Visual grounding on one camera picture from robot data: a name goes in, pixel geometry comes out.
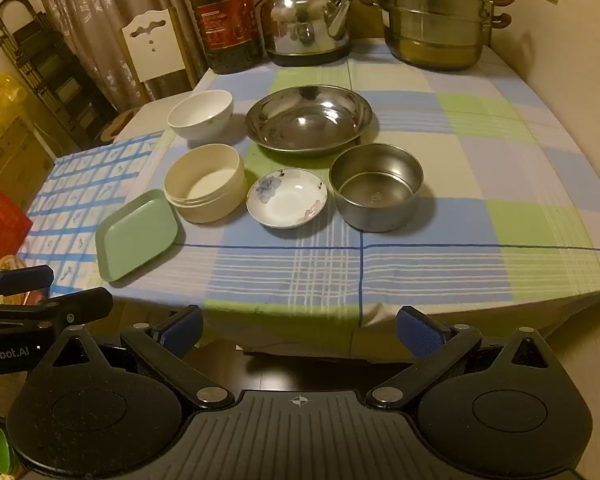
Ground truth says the white ceramic bowl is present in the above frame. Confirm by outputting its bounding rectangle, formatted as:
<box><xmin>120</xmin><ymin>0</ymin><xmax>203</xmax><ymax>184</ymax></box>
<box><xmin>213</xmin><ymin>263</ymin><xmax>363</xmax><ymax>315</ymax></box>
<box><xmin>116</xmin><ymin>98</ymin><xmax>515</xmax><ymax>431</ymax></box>
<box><xmin>167</xmin><ymin>89</ymin><xmax>234</xmax><ymax>141</ymax></box>

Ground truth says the wide steel plate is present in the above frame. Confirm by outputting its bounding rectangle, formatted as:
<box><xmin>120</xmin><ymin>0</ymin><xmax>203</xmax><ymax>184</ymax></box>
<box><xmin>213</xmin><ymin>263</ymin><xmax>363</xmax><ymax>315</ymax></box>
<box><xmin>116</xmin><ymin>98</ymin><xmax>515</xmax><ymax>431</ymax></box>
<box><xmin>244</xmin><ymin>85</ymin><xmax>374</xmax><ymax>153</ymax></box>

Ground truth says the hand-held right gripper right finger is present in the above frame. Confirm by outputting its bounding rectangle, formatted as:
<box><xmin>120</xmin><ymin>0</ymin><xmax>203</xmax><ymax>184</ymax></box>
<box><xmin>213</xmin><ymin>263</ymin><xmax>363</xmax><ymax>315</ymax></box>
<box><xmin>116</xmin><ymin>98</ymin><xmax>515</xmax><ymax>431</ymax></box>
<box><xmin>367</xmin><ymin>305</ymin><xmax>561</xmax><ymax>411</ymax></box>

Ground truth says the steel steamer pot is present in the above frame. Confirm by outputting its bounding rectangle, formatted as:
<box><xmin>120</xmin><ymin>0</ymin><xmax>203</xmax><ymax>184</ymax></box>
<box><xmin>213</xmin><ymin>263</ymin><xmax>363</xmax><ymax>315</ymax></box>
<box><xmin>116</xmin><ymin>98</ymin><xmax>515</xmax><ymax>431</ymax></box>
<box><xmin>355</xmin><ymin>0</ymin><xmax>516</xmax><ymax>72</ymax></box>

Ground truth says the cardboard box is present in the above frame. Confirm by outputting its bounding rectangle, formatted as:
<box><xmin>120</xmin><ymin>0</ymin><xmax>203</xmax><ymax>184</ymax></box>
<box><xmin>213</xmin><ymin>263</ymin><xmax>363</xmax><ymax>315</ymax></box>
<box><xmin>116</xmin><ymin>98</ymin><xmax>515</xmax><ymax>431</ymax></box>
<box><xmin>0</xmin><ymin>117</ymin><xmax>56</xmax><ymax>198</ymax></box>

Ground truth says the checked tablecloth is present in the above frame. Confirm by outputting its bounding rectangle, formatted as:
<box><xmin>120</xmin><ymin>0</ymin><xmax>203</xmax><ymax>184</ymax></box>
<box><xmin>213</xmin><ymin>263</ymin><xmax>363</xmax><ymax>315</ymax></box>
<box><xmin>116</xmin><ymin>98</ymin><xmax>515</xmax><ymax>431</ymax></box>
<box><xmin>105</xmin><ymin>37</ymin><xmax>600</xmax><ymax>361</ymax></box>

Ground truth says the white chair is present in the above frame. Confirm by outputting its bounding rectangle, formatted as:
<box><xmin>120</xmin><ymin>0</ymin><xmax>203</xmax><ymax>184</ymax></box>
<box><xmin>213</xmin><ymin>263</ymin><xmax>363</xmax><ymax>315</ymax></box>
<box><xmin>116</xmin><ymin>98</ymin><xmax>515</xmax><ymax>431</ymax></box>
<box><xmin>100</xmin><ymin>7</ymin><xmax>191</xmax><ymax>141</ymax></box>

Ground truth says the small floral dish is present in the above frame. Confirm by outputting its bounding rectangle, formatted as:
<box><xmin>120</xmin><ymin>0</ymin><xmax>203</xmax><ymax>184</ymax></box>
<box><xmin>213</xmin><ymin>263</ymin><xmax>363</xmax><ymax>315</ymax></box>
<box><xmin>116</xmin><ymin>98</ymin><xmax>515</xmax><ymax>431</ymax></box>
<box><xmin>245</xmin><ymin>167</ymin><xmax>329</xmax><ymax>229</ymax></box>

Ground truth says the beige patterned curtain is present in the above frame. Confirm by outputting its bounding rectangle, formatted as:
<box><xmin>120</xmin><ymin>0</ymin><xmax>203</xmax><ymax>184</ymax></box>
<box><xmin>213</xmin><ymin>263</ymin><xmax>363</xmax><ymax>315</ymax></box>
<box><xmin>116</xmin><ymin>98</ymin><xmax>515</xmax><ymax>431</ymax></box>
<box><xmin>27</xmin><ymin>0</ymin><xmax>206</xmax><ymax>111</ymax></box>

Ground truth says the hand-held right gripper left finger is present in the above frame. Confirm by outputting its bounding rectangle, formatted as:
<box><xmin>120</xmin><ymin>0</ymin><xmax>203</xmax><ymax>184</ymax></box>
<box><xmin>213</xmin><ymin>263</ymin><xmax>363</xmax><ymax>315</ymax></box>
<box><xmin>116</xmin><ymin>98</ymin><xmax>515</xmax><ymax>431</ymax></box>
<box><xmin>44</xmin><ymin>305</ymin><xmax>236</xmax><ymax>412</ymax></box>

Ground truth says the cream round plastic bowl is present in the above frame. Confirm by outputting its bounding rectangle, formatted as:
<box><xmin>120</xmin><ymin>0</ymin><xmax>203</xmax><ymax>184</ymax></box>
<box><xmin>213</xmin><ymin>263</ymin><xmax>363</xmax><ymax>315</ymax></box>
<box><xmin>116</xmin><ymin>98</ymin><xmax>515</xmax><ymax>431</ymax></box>
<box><xmin>163</xmin><ymin>143</ymin><xmax>247</xmax><ymax>224</ymax></box>

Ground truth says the red plastic crate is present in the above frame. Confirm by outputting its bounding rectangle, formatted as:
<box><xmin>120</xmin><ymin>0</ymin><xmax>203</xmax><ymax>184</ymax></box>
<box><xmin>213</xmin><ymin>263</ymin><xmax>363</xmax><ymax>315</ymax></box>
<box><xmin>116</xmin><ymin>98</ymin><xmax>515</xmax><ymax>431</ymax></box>
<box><xmin>0</xmin><ymin>186</ymin><xmax>33</xmax><ymax>266</ymax></box>

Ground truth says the steel kettle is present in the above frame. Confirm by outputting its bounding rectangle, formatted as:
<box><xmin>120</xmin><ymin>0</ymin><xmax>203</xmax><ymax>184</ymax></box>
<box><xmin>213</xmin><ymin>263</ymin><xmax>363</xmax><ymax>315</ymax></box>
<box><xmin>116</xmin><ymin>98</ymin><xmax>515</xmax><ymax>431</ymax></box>
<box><xmin>256</xmin><ymin>0</ymin><xmax>353</xmax><ymax>67</ymax></box>

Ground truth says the yellow plastic bag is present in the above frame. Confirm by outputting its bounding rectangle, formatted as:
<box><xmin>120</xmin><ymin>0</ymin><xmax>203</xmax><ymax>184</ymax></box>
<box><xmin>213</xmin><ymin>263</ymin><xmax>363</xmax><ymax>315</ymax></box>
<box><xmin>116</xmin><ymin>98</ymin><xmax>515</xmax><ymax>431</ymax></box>
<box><xmin>0</xmin><ymin>72</ymin><xmax>28</xmax><ymax>131</ymax></box>

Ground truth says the deep steel bowl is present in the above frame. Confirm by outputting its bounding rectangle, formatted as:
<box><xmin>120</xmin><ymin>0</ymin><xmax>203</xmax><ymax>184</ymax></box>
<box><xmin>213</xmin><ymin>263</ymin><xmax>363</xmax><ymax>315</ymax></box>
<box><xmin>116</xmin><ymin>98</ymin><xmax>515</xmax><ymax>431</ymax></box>
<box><xmin>328</xmin><ymin>143</ymin><xmax>425</xmax><ymax>233</ymax></box>

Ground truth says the blue white patterned cloth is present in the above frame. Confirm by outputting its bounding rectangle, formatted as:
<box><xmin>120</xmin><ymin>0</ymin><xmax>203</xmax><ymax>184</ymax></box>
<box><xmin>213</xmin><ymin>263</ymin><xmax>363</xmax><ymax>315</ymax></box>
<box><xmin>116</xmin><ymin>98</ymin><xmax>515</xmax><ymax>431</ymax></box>
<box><xmin>17</xmin><ymin>130</ymin><xmax>168</xmax><ymax>298</ymax></box>

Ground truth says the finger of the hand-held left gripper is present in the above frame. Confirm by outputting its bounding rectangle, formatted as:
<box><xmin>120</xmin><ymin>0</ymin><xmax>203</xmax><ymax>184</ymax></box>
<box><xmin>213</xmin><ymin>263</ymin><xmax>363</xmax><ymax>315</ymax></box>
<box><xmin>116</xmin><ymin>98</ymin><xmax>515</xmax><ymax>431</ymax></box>
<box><xmin>0</xmin><ymin>265</ymin><xmax>55</xmax><ymax>303</ymax></box>
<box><xmin>0</xmin><ymin>287</ymin><xmax>115</xmax><ymax>333</ymax></box>

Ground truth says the black folding rack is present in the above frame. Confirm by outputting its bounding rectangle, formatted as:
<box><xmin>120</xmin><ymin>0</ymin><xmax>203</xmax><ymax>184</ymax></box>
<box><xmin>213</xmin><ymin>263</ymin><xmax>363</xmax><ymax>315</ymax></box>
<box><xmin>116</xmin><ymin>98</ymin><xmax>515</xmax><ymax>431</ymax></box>
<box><xmin>0</xmin><ymin>0</ymin><xmax>118</xmax><ymax>151</ymax></box>

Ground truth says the green rectangular plate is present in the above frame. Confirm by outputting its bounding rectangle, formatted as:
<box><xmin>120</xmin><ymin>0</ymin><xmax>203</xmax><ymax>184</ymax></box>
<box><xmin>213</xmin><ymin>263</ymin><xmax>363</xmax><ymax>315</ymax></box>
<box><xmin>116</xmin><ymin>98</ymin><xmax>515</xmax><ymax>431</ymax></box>
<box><xmin>95</xmin><ymin>189</ymin><xmax>181</xmax><ymax>282</ymax></box>

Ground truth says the cooking oil bottle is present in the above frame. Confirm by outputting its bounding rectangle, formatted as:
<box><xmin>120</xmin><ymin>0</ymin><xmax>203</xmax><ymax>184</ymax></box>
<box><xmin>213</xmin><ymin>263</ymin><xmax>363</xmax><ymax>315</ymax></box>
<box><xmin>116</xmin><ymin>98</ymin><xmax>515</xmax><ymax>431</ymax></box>
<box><xmin>188</xmin><ymin>0</ymin><xmax>265</xmax><ymax>75</ymax></box>

